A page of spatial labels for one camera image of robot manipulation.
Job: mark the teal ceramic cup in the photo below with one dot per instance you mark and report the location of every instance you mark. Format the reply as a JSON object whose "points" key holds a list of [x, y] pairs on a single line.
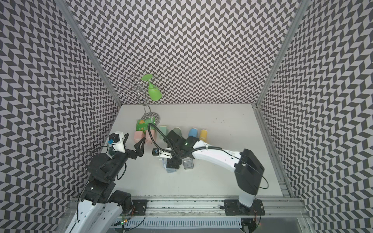
{"points": [[111, 151]]}

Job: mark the green snack packet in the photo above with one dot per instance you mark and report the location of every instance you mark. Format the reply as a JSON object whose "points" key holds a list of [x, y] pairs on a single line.
{"points": [[142, 124]]}

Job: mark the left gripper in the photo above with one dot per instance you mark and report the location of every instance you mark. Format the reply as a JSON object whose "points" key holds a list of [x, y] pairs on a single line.
{"points": [[139, 153]]}

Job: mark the aluminium front rail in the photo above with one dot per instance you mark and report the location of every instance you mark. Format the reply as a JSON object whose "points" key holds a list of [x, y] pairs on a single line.
{"points": [[276, 207]]}

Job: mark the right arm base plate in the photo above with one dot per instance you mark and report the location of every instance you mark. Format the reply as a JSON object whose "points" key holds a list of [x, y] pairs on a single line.
{"points": [[235, 208]]}

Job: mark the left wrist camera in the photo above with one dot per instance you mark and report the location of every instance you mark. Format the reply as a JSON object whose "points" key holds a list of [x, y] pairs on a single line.
{"points": [[116, 139]]}

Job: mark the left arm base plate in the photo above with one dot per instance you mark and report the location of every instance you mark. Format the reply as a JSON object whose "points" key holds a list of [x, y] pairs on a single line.
{"points": [[139, 206]]}

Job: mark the grey transparent tray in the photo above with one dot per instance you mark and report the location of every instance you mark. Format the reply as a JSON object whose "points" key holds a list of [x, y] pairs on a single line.
{"points": [[188, 164]]}

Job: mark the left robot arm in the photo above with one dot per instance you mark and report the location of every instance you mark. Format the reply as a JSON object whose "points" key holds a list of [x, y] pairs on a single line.
{"points": [[100, 205]]}

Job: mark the light blue pencil sharpener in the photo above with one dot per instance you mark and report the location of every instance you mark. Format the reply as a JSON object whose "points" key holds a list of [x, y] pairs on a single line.
{"points": [[168, 170]]}

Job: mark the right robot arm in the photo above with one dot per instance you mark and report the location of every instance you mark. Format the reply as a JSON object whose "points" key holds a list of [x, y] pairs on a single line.
{"points": [[247, 168]]}

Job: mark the mint green pencil sharpener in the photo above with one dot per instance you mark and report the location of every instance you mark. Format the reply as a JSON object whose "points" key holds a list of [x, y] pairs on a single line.
{"points": [[163, 130]]}

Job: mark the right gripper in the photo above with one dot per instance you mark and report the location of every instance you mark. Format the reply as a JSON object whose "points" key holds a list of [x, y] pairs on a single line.
{"points": [[173, 163]]}

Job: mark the yellow pencil sharpener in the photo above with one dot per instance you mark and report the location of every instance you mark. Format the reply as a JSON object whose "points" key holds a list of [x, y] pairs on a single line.
{"points": [[203, 135]]}

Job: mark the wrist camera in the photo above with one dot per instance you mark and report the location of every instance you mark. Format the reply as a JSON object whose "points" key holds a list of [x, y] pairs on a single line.
{"points": [[116, 139], [161, 153]]}

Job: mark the green plastic cup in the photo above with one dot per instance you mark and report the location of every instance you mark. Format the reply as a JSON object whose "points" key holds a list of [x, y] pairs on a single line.
{"points": [[154, 92]]}

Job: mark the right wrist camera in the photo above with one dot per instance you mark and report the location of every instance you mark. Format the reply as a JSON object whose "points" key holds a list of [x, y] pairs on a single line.
{"points": [[161, 153]]}

